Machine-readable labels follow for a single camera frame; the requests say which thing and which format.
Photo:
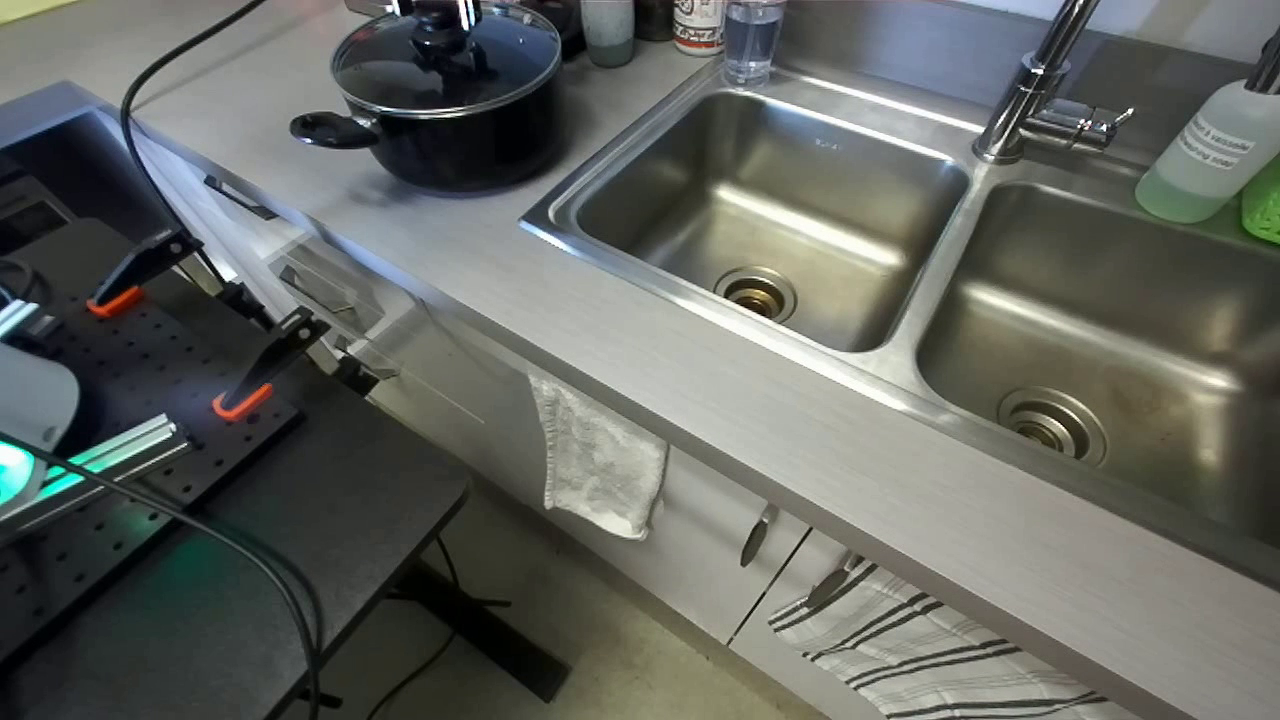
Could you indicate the clear drinking glass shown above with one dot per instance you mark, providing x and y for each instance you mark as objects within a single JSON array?
[{"x": 608, "y": 28}]

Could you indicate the aluminium rail with green glow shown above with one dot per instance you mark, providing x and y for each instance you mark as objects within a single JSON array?
[{"x": 112, "y": 447}]

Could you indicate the white hanging towel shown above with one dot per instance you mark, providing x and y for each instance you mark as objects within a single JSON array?
[{"x": 593, "y": 463}]

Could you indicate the striped white dish towel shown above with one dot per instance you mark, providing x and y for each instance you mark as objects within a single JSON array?
[{"x": 935, "y": 654}]

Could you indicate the white labelled container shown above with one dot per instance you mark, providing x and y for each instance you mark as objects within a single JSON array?
[{"x": 696, "y": 22}]

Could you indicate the black perforated robot table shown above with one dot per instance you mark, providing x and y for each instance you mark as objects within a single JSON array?
[{"x": 267, "y": 534}]

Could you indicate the black cooking pot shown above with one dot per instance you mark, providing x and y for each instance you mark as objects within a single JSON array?
[{"x": 454, "y": 143}]

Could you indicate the clear plastic water bottle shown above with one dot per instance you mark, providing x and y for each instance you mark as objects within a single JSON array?
[{"x": 752, "y": 39}]

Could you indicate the brass ringed sink drain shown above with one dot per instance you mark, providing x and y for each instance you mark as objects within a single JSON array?
[{"x": 757, "y": 293}]

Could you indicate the stainless steel double sink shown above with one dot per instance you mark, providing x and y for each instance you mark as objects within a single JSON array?
[{"x": 855, "y": 172}]

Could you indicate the chrome sink faucet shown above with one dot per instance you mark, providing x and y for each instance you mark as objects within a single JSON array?
[{"x": 1035, "y": 95}]

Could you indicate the glass lid with black knob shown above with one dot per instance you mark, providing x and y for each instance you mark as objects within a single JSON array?
[{"x": 400, "y": 65}]

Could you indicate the steel sink drain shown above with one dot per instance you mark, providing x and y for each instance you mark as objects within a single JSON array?
[{"x": 1055, "y": 425}]

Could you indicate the clear soap bottle green liquid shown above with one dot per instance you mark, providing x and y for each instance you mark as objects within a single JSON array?
[{"x": 1206, "y": 155}]

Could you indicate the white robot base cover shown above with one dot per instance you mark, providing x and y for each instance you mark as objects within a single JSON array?
[{"x": 32, "y": 397}]

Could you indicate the green sponge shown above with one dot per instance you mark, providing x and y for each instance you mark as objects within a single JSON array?
[{"x": 1264, "y": 200}]

